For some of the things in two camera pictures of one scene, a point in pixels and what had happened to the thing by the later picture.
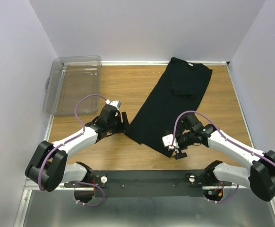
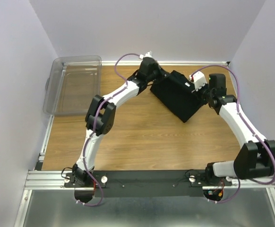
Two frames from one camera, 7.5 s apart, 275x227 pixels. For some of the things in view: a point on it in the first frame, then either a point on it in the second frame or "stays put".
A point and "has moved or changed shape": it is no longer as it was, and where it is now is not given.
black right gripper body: [178, 151] to [201, 92]
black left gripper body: [122, 121] to [158, 74]
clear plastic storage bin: [69, 78] stays put
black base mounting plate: [151, 183] stays put
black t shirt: [180, 89] has moved or changed shape
